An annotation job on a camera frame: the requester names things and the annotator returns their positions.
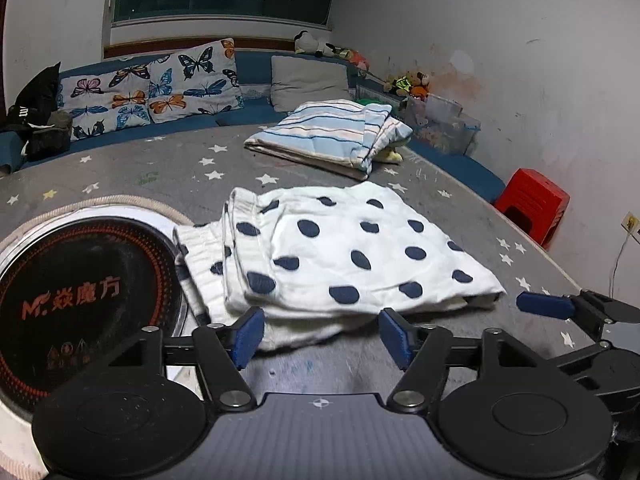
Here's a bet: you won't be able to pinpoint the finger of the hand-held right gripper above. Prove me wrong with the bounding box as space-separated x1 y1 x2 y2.
550 341 612 378
516 289 640 343

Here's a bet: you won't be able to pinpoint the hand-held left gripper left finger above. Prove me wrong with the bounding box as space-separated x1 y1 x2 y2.
107 306 266 413

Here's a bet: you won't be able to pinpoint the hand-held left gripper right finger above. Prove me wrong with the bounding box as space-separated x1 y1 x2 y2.
378 308 538 411

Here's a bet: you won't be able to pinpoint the white polka dot pants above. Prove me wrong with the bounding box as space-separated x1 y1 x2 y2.
172 181 507 354

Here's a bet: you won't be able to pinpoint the red plastic stool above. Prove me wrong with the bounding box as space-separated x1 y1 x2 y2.
493 168 571 252

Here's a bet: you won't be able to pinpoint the round electric table heater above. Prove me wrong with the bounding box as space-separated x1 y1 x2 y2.
0 195 197 466

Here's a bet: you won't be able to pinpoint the blue sofa bench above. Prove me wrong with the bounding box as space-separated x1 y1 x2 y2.
0 49 507 206

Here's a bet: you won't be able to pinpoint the grey star print table cover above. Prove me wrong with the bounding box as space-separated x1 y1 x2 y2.
0 121 608 411

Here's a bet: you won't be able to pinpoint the clear plastic storage box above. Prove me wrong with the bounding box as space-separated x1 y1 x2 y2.
404 92 482 157

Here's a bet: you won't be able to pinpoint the blue striped folded cloth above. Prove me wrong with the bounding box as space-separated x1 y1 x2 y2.
244 100 414 182

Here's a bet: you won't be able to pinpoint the pile of colourful plush toys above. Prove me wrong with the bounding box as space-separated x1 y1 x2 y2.
384 70 432 99

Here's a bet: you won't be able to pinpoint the grey pillow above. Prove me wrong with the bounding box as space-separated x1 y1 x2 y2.
270 55 352 114

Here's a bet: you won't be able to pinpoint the butterfly print pillow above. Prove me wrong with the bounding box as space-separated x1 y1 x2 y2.
147 37 246 125
56 57 154 142

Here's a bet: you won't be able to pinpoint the red plush toy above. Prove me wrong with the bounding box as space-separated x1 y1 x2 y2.
345 49 372 73

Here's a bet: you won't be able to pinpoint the white and black plush toy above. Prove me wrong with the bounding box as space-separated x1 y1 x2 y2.
293 31 347 59

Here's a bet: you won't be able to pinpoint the black bag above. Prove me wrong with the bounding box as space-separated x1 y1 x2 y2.
5 62 74 162

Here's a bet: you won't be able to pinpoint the white cable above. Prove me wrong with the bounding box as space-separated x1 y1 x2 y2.
610 232 633 297

